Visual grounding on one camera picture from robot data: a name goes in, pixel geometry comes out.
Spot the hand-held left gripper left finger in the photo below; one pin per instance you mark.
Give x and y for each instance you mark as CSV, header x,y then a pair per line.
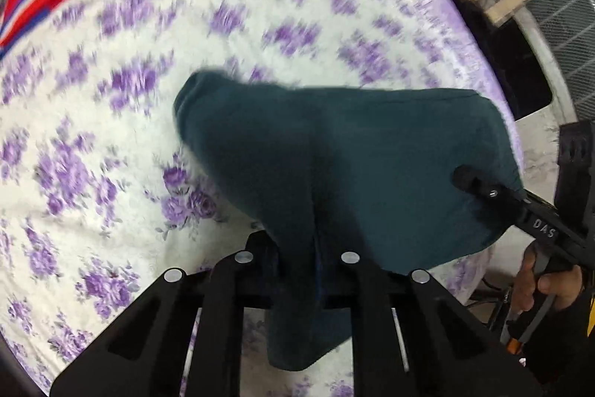
x,y
260,249

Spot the purple floral bedsheet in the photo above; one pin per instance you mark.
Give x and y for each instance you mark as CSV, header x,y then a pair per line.
x,y
139,122

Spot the teal pants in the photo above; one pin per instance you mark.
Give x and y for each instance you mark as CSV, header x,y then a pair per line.
x,y
348,146

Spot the white mesh fan guard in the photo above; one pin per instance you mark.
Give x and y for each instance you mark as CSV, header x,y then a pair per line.
x,y
567,34

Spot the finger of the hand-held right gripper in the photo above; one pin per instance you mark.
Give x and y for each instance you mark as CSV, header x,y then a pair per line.
x,y
483,185

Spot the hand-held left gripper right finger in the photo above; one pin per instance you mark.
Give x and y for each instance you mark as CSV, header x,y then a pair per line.
x,y
358,280

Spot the person's right hand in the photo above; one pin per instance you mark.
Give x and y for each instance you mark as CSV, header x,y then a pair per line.
x,y
558,285

